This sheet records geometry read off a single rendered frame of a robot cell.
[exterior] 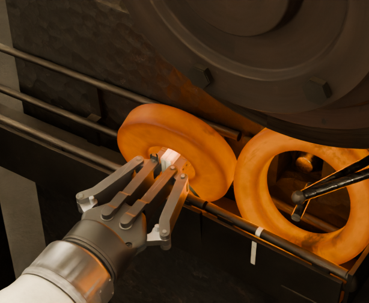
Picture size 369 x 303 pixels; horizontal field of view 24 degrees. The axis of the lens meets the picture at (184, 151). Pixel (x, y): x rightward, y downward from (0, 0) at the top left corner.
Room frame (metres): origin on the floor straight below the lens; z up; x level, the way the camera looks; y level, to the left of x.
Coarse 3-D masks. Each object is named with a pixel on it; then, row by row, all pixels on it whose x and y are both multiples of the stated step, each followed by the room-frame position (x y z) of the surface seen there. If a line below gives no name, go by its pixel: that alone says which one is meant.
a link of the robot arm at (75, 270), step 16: (64, 240) 0.61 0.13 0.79; (48, 256) 0.59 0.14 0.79; (64, 256) 0.59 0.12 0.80; (80, 256) 0.59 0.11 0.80; (32, 272) 0.57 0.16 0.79; (48, 272) 0.56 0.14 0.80; (64, 272) 0.57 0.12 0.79; (80, 272) 0.57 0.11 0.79; (96, 272) 0.58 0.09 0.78; (64, 288) 0.55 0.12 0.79; (80, 288) 0.55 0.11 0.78; (96, 288) 0.56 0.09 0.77; (112, 288) 0.58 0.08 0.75
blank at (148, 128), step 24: (144, 120) 0.78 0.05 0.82; (168, 120) 0.77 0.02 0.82; (192, 120) 0.77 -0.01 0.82; (120, 144) 0.81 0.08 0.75; (144, 144) 0.78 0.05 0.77; (168, 144) 0.76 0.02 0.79; (192, 144) 0.75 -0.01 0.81; (216, 144) 0.75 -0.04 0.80; (192, 168) 0.79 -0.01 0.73; (216, 168) 0.74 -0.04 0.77; (192, 192) 0.77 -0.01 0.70; (216, 192) 0.75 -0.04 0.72
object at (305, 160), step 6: (300, 156) 0.79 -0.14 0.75; (306, 156) 0.78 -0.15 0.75; (312, 156) 0.78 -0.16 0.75; (300, 162) 0.78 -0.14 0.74; (306, 162) 0.78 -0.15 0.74; (312, 162) 0.78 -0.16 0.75; (318, 162) 0.78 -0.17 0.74; (300, 168) 0.78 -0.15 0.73; (306, 168) 0.78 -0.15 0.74; (312, 168) 0.78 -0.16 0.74; (318, 168) 0.78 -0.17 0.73
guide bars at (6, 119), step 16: (16, 128) 0.91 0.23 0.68; (32, 128) 0.90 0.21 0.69; (48, 144) 0.89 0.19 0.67; (64, 144) 0.87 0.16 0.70; (96, 160) 0.83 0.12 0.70; (208, 208) 0.73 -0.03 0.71; (240, 224) 0.71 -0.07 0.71; (272, 240) 0.68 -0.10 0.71; (304, 256) 0.66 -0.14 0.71; (336, 272) 0.63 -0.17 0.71; (352, 288) 0.62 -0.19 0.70
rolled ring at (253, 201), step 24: (264, 144) 0.75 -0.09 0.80; (288, 144) 0.74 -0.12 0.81; (312, 144) 0.73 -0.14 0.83; (240, 168) 0.75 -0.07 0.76; (264, 168) 0.75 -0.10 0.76; (336, 168) 0.70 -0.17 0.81; (240, 192) 0.74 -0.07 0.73; (264, 192) 0.75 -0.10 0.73; (360, 192) 0.68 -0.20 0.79; (264, 216) 0.72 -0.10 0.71; (360, 216) 0.67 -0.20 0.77; (288, 240) 0.69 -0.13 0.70; (312, 240) 0.69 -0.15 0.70; (336, 240) 0.67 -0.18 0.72; (360, 240) 0.66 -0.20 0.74
